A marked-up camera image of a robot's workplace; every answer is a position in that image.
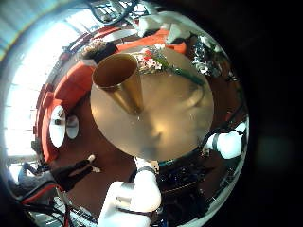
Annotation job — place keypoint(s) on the bouquet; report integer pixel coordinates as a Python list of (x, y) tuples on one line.
[(189, 75)]

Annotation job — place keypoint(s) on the gold cone vase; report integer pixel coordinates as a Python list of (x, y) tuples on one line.
[(126, 91)]

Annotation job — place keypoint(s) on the white cushion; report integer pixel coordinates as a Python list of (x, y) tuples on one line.
[(176, 33), (150, 23)]

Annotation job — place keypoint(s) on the dark planter with dried plants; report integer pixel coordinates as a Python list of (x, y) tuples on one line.
[(104, 52)]

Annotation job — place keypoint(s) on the small white round side table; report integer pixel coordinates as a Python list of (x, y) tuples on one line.
[(72, 129)]

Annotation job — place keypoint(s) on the large white round side table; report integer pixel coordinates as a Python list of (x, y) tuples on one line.
[(58, 134)]

